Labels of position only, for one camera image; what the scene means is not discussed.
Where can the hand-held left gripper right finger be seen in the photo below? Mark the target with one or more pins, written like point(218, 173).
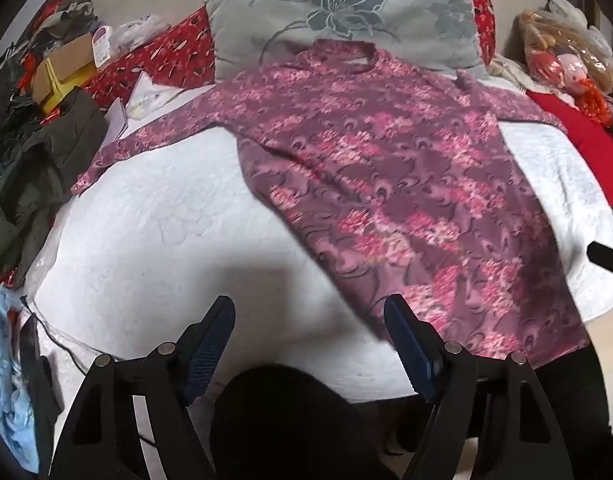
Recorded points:
point(411, 345)

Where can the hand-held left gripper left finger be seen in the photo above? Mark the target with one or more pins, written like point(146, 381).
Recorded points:
point(211, 340)

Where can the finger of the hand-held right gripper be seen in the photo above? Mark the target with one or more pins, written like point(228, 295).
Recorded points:
point(608, 256)

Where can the pink floral long-sleeve shirt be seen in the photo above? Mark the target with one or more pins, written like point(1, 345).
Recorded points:
point(386, 170)

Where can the pile of dark clothes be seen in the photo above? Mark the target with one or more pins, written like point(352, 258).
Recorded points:
point(61, 17)

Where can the white quilted bed cover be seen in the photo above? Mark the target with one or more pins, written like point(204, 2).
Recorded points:
point(151, 240)

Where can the plain red cloth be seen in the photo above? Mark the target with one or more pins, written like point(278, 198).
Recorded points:
point(581, 140)

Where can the person's left leg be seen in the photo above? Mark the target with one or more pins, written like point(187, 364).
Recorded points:
point(301, 425)

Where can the person's leg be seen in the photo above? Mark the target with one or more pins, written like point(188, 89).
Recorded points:
point(576, 400)
point(301, 425)

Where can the person's right leg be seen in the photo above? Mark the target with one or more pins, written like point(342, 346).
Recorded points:
point(576, 400)

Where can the clear bag of plush toys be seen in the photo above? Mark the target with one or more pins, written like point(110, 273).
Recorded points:
point(568, 60)

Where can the light blue cloth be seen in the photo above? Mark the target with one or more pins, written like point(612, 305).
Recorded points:
point(6, 385)

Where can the olive green jacket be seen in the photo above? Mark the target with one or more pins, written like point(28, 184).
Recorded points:
point(41, 170)

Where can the white paper sheets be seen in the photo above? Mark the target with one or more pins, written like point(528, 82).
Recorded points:
point(136, 102)

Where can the red printed blanket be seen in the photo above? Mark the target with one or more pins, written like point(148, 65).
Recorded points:
point(161, 55)

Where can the yellow box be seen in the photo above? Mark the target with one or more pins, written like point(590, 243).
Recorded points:
point(54, 91)

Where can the brown cardboard box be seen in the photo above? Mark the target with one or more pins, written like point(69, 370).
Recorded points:
point(69, 57)

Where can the white plastic bag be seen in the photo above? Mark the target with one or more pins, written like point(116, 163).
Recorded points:
point(136, 32)

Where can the grey floral pillow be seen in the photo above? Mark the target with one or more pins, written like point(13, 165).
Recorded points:
point(346, 15)

